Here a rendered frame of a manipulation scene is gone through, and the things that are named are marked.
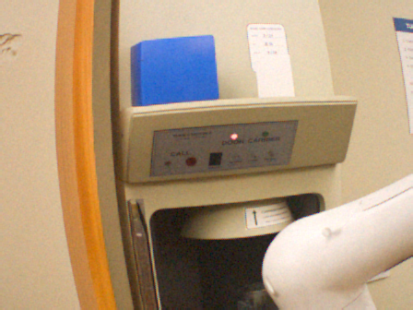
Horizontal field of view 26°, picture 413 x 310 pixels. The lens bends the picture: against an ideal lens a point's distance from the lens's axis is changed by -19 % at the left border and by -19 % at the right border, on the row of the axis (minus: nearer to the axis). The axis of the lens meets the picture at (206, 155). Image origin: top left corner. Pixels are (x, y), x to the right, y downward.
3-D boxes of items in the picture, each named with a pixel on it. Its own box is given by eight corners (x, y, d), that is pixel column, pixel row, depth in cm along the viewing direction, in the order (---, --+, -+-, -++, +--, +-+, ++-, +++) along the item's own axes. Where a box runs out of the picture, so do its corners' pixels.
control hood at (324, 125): (123, 182, 144) (117, 109, 143) (341, 161, 150) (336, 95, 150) (135, 187, 132) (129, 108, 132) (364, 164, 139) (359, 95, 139)
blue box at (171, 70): (131, 107, 143) (130, 46, 142) (203, 101, 145) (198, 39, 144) (142, 106, 133) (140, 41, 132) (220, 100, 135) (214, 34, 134)
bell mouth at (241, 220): (170, 230, 164) (167, 196, 164) (279, 218, 168) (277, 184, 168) (193, 243, 147) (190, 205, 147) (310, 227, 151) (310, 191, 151)
